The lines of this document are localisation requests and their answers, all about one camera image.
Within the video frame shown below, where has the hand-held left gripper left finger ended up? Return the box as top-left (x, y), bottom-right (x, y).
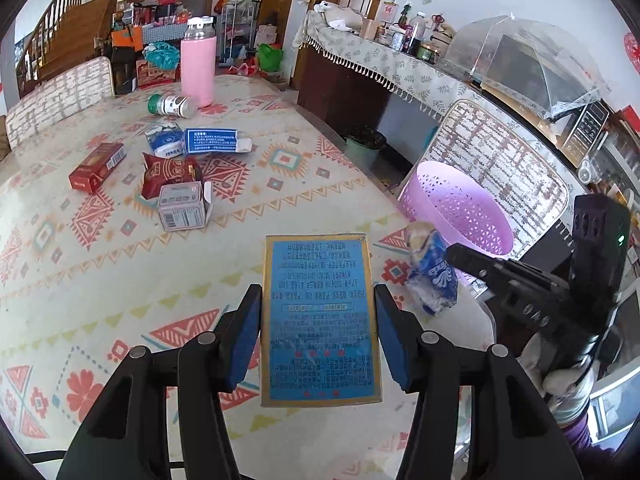
top-left (57, 284), bottom-right (263, 480)

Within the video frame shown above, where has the purple plastic basket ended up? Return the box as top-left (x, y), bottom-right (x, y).
top-left (397, 161), bottom-right (515, 263)

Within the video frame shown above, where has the white metal rack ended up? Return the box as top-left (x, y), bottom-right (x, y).
top-left (220, 2), bottom-right (256, 64)

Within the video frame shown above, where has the wooden door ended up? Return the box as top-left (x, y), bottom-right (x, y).
top-left (262, 0), bottom-right (322, 92)

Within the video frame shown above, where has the blue toothpaste box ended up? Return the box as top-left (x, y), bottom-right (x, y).
top-left (184, 128), bottom-right (254, 156)

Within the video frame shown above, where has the leaf print cloth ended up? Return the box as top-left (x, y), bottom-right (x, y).
top-left (292, 9), bottom-right (482, 122)

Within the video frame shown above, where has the patterned tablecloth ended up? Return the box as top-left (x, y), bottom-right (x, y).
top-left (0, 72), bottom-right (497, 480)

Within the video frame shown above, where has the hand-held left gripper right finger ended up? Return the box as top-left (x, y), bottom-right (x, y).
top-left (375, 284), bottom-right (583, 480)

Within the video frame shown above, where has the red snack packet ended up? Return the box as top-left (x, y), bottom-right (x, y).
top-left (140, 152), bottom-right (204, 201)

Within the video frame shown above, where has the person's right hand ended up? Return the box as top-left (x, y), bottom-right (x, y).
top-left (519, 331), bottom-right (597, 414)

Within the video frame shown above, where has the orange black bag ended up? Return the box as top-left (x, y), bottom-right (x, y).
top-left (110, 25), bottom-right (144, 96)

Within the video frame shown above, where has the green bag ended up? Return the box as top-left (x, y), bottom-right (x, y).
top-left (256, 42), bottom-right (284, 71)

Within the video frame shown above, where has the grey white small carton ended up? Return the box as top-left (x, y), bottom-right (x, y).
top-left (158, 181), bottom-right (214, 232)

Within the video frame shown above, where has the dark liquid bottle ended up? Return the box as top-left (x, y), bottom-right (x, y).
top-left (405, 11), bottom-right (429, 57)

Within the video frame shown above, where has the teal bag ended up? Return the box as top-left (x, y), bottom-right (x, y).
top-left (144, 42), bottom-right (181, 72)

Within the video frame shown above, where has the green bin with black bag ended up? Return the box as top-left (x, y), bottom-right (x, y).
top-left (343, 127), bottom-right (389, 163)

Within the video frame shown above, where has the mesh food cover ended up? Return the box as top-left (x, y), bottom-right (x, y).
top-left (442, 14), bottom-right (614, 122)

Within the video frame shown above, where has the blue white packet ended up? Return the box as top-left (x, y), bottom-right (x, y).
top-left (404, 222), bottom-right (460, 317)

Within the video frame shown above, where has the patterned fabric chair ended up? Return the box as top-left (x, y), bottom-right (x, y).
top-left (5, 56), bottom-right (116, 152)
top-left (397, 99), bottom-right (572, 261)

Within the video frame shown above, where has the dark wooden sideboard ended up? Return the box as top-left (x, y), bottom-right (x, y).
top-left (294, 45), bottom-right (417, 153)

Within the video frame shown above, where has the person's right forearm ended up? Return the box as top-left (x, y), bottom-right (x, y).
top-left (559, 407), bottom-right (619, 462)

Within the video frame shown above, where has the blue tissue packet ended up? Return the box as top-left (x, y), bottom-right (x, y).
top-left (144, 122), bottom-right (185, 159)

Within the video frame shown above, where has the blue box with gold border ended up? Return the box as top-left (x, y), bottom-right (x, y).
top-left (260, 233), bottom-right (383, 407)

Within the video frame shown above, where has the red cardboard box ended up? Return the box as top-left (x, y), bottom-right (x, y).
top-left (68, 142), bottom-right (126, 194)

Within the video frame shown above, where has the microwave oven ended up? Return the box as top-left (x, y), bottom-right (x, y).
top-left (475, 34), bottom-right (612, 167)

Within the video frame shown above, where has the pink thermos bottle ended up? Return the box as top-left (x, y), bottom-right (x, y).
top-left (180, 16), bottom-right (217, 109)

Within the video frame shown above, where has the wooden staircase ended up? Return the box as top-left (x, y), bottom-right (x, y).
top-left (15, 0), bottom-right (127, 92)

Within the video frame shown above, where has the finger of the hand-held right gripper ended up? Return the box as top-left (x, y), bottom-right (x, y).
top-left (491, 284), bottom-right (552, 334)
top-left (444, 242), bottom-right (569, 294)

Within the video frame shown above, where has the green capped white bottle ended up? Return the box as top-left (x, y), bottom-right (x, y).
top-left (147, 94), bottom-right (197, 119)

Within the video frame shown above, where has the white round timer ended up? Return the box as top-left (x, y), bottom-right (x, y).
top-left (577, 159), bottom-right (604, 184)

